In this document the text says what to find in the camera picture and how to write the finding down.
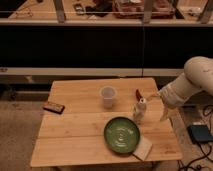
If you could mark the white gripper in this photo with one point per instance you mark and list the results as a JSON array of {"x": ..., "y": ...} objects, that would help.
[{"x": 169, "y": 98}]

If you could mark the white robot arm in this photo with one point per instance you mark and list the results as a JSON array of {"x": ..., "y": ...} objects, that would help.
[{"x": 197, "y": 76}]

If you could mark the green ceramic bowl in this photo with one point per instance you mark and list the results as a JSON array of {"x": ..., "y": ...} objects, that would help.
[{"x": 121, "y": 135}]

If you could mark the small white figurine bottle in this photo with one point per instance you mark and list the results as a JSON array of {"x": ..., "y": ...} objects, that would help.
[{"x": 139, "y": 110}]

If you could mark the black power adapter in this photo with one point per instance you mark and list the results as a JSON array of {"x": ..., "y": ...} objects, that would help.
[{"x": 199, "y": 134}]

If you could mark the red tray on shelf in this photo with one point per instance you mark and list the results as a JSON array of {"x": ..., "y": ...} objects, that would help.
[{"x": 135, "y": 8}]

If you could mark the brown rectangular box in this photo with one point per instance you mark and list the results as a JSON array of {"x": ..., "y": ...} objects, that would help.
[{"x": 53, "y": 107}]

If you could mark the black device on shelf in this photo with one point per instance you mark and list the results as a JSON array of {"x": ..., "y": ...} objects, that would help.
[{"x": 79, "y": 9}]

